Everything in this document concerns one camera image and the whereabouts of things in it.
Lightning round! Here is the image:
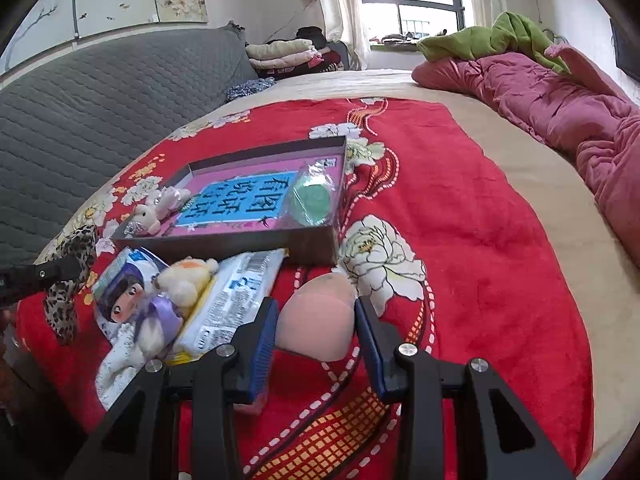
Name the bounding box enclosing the green blanket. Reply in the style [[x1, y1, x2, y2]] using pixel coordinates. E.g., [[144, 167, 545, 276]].
[[416, 11, 571, 75]]

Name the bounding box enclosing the pink quilt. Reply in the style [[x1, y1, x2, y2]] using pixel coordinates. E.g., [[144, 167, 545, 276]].
[[411, 44, 640, 261]]

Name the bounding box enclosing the leopard print cloth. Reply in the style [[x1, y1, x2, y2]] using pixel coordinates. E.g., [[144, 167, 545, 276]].
[[42, 224, 98, 346]]

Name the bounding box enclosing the white and yellow tissue packet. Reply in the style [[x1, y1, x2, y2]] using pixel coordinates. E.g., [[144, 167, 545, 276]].
[[170, 249, 291, 362]]

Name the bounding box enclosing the red floral blanket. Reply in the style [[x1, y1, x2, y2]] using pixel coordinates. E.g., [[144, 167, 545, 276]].
[[15, 97, 596, 480]]

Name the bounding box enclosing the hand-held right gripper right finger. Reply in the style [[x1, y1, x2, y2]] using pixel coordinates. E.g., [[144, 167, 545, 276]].
[[354, 296, 576, 480]]

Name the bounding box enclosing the grey quilted headboard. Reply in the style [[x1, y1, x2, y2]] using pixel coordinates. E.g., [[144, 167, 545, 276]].
[[0, 22, 259, 267]]

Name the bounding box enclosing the blue patterned cloth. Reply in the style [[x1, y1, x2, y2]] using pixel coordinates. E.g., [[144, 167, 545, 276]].
[[226, 77, 277, 103]]

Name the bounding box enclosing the pink and blue picture book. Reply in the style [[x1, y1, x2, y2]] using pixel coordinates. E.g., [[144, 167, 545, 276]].
[[167, 157, 344, 236]]

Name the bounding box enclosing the black television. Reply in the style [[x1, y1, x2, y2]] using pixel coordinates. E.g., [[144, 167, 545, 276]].
[[609, 17, 640, 82]]

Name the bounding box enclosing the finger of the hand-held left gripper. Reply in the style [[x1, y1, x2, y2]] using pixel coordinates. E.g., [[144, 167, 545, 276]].
[[0, 255, 86, 307]]

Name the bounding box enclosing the green towel packet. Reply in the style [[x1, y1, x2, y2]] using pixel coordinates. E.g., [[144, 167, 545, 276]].
[[282, 162, 335, 227]]

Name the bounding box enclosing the window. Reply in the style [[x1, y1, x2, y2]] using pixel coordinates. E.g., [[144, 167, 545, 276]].
[[350, 0, 468, 43]]

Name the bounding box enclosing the grey clothes heap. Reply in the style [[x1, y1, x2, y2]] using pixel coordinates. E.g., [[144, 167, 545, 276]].
[[370, 32, 422, 47]]

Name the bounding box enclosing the brown cardboard box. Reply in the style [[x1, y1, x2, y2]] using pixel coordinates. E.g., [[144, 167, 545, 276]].
[[111, 135, 348, 267]]

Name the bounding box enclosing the blue cartoon wipes packet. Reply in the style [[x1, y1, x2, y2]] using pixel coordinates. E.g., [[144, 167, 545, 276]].
[[91, 247, 173, 342]]

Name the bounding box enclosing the pink makeup sponge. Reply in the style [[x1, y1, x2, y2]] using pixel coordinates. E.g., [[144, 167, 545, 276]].
[[275, 272, 359, 361]]

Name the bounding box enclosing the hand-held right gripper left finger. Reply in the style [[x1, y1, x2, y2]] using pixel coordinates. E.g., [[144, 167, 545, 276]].
[[65, 297, 280, 480]]

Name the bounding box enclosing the pile of folded clothes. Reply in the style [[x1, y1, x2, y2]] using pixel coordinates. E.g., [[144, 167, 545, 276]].
[[245, 26, 351, 80]]

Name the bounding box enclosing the teddy bear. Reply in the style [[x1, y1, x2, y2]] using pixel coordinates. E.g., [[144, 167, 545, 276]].
[[132, 257, 221, 357]]

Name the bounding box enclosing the pink plush pig toy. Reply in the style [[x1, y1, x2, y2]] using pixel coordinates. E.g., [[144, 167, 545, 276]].
[[122, 186, 192, 237]]

